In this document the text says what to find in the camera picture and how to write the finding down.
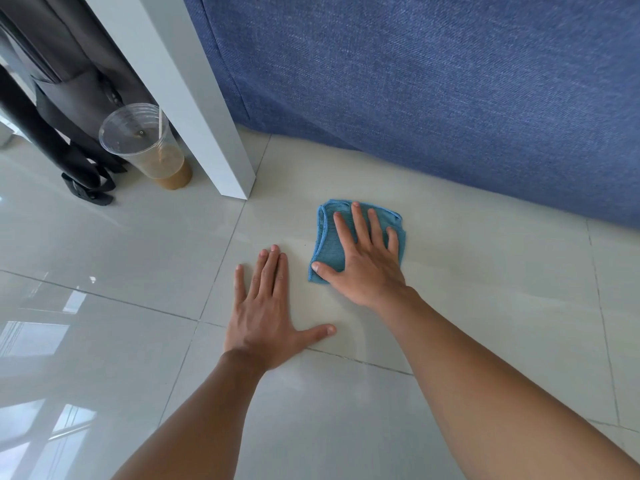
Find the person's left hand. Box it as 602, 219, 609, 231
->
223, 245, 337, 373

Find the person's right hand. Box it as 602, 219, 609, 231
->
311, 202, 418, 311

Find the blue microfibre cloth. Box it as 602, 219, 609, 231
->
307, 199, 407, 285

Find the person's left forearm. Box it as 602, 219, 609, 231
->
111, 349, 271, 480

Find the person's right forearm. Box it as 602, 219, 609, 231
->
372, 289, 640, 480

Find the blue fabric sofa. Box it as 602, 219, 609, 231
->
181, 0, 640, 230

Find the clear plastic cup with coffee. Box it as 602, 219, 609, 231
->
98, 103, 194, 190

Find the white table leg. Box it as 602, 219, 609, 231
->
82, 0, 257, 200

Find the black bag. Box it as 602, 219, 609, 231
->
0, 0, 161, 207

